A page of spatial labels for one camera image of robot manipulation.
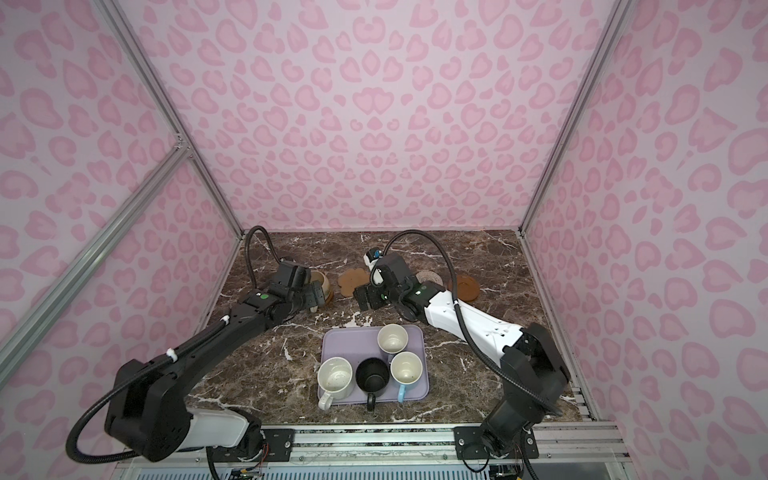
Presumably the paw shaped cork coaster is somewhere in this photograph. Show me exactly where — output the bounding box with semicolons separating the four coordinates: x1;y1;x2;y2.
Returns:
338;268;369;297

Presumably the aluminium front rail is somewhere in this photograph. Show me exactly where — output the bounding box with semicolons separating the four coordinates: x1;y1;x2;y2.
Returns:
110;421;638;480

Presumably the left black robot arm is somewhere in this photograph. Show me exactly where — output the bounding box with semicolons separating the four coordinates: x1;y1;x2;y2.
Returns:
104;260;325;462

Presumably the small white cup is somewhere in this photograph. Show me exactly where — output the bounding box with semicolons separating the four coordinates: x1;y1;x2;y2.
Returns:
377;324;409;355

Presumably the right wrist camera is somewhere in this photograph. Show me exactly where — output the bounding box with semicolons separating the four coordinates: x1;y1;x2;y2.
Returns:
363;247;382;271

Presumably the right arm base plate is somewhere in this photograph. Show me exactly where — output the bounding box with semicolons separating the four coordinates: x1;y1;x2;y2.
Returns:
452;425;539;461

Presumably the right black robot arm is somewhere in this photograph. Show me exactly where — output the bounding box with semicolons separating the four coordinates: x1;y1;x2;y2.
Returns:
354;249;571;457

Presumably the white mug with handle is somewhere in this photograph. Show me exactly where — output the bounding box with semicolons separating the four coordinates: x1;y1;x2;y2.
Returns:
317;357;354;411

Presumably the beige ceramic mug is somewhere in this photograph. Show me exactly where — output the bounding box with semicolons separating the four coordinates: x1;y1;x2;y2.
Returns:
310;270;331;297

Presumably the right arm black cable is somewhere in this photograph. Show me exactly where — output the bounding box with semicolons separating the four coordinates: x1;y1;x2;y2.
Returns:
370;229;559;415

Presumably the multicolour woven round coaster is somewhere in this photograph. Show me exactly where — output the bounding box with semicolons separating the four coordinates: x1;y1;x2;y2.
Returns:
416;270;444;287

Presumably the white mug blue handle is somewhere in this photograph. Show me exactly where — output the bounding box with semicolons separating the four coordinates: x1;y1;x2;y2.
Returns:
390;351;424;404

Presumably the black mug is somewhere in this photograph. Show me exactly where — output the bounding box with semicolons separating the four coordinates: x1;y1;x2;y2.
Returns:
355;357;390;412

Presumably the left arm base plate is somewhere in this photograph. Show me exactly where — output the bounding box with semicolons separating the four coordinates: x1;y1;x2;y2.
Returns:
207;427;295;463

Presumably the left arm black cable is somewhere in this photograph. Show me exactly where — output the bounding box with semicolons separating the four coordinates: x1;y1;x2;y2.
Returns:
65;225;283;464

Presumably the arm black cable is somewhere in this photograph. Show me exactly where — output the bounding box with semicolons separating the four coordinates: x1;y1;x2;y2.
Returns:
370;229;559;415
65;225;283;464

